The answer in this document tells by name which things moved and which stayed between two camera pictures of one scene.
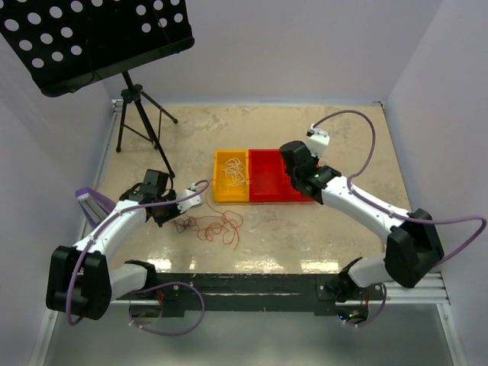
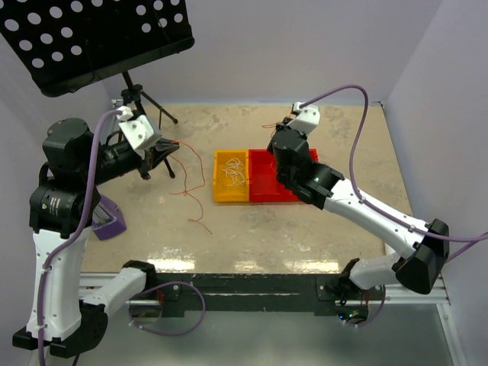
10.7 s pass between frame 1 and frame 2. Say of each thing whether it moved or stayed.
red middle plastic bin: stayed
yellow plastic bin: stayed
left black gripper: moved
